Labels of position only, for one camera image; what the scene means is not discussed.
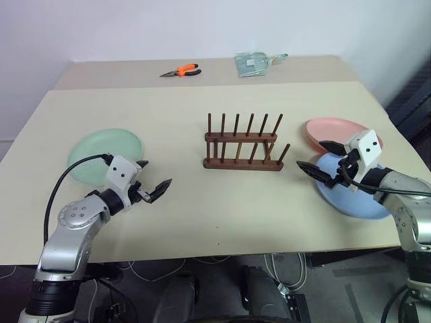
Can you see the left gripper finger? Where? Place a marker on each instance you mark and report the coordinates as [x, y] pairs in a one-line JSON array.
[[161, 189], [142, 163]]

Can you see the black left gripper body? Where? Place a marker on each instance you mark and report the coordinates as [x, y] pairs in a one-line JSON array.
[[139, 193]]

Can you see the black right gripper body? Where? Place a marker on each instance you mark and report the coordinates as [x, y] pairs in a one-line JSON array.
[[347, 168]]

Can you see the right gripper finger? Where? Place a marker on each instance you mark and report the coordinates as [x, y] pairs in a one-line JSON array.
[[318, 173], [333, 147]]

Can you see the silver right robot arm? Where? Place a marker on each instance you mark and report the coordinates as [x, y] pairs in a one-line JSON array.
[[409, 218]]

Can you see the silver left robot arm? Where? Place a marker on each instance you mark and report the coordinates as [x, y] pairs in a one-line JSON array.
[[67, 235]]

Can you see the wooden dish rack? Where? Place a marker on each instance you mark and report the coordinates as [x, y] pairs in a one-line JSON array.
[[242, 163]]

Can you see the pink plate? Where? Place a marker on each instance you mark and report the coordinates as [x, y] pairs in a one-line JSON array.
[[333, 129]]

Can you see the blue plate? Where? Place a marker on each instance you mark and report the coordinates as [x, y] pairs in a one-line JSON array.
[[353, 202]]

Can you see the green plate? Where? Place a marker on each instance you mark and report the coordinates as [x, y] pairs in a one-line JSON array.
[[97, 148]]

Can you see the black ribbed object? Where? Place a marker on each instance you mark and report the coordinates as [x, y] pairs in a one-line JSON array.
[[415, 97]]

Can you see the dark rounded shape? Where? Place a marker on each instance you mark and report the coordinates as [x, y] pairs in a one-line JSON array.
[[262, 292], [176, 296]]

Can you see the green folded cloth packet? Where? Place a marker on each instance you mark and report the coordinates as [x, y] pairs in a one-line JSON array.
[[252, 64]]

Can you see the black floor box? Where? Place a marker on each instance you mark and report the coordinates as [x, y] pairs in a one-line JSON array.
[[299, 307]]

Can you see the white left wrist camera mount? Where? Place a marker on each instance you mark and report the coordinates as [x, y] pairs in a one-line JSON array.
[[119, 175]]

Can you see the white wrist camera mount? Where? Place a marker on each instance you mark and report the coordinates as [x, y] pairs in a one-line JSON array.
[[119, 175], [368, 151]]

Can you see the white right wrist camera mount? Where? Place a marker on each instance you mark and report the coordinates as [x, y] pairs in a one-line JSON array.
[[368, 151]]

